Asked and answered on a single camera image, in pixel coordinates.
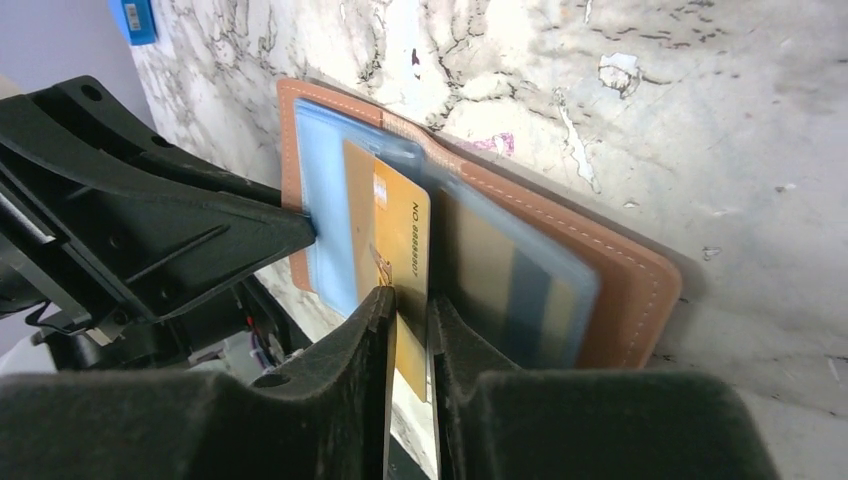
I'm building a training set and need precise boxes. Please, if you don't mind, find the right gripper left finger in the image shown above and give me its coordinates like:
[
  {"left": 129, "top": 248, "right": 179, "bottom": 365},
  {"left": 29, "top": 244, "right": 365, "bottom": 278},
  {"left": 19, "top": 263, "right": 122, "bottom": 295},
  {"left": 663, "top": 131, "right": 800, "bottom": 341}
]
[{"left": 1, "top": 287, "right": 396, "bottom": 479}]

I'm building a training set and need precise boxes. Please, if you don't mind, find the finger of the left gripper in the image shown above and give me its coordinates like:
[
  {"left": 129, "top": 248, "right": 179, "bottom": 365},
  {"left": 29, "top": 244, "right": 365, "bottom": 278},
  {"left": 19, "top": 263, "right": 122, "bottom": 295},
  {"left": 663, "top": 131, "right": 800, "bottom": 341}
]
[
  {"left": 1, "top": 95, "right": 315, "bottom": 325},
  {"left": 29, "top": 76, "right": 281, "bottom": 207}
]

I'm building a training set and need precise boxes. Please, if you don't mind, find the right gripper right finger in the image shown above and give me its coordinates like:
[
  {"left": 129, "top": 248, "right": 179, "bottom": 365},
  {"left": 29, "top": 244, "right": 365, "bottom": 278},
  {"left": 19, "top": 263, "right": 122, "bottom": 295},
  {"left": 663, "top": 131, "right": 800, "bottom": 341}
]
[{"left": 427, "top": 296, "right": 778, "bottom": 479}]

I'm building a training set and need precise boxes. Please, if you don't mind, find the brown leather card holder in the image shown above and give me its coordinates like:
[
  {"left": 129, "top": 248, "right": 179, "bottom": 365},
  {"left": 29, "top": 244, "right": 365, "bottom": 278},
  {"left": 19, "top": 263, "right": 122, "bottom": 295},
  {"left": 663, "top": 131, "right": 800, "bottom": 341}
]
[{"left": 275, "top": 77, "right": 682, "bottom": 370}]

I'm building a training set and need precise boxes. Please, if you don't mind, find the blue folder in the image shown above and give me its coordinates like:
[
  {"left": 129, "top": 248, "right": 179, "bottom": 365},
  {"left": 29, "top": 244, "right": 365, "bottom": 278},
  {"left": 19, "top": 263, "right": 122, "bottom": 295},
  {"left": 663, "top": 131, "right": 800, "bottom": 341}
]
[{"left": 107, "top": 0, "right": 157, "bottom": 46}]

